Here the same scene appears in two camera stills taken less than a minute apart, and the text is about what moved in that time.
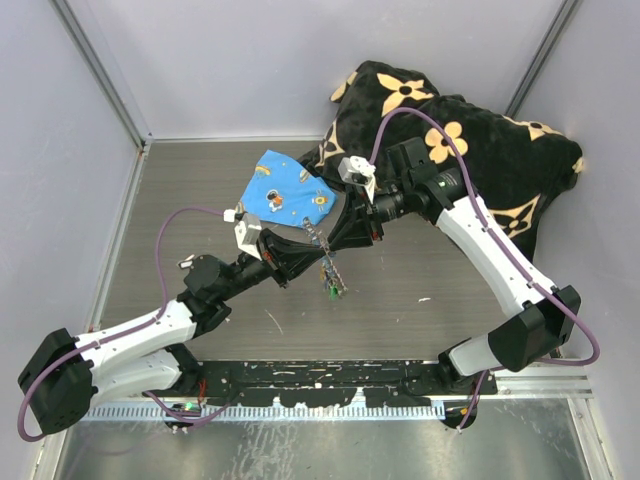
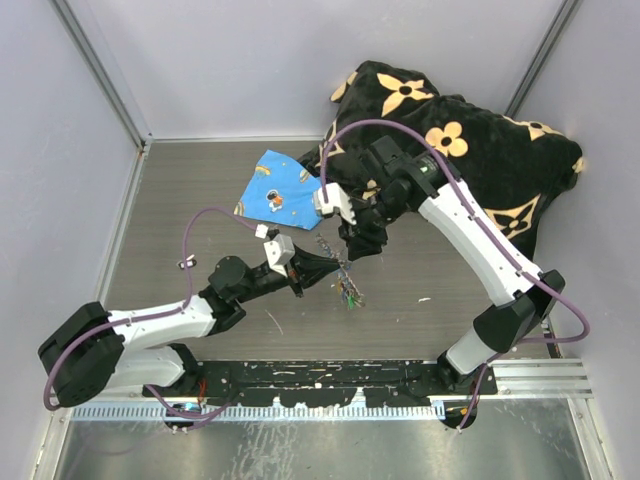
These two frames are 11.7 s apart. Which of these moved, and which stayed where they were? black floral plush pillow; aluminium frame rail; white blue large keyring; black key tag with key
Moved: white blue large keyring
Stayed: black floral plush pillow; aluminium frame rail; black key tag with key
